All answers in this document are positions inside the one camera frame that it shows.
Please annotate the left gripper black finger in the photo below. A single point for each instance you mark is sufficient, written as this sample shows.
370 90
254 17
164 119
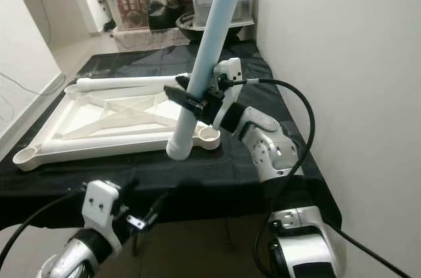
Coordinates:
156 206

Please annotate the white plastic children table top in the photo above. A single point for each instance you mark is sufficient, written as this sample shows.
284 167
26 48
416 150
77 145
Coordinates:
105 117

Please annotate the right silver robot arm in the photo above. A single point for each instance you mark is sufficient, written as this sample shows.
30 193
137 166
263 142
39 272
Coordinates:
270 146

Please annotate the black round basin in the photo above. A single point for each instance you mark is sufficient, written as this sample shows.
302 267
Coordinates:
197 33

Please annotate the beige cloth covered bench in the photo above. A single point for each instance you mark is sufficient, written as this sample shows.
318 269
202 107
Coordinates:
145 38

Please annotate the black plastic bag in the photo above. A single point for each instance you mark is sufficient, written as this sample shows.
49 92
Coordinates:
168 8

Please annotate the black tablecloth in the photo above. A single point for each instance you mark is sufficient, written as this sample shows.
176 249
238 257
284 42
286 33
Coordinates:
52 189

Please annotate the orange lidded storage box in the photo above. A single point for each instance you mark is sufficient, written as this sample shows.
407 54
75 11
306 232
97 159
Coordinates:
128 12

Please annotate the clear plastic storage box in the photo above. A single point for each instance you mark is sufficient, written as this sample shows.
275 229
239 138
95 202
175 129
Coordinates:
245 5

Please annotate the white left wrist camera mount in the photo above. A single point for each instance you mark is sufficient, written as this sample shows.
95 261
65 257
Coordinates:
100 202

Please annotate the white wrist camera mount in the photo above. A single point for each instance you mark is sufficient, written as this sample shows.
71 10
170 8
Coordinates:
230 68
100 202

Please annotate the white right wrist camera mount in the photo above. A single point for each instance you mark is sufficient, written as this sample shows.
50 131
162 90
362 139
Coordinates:
230 68

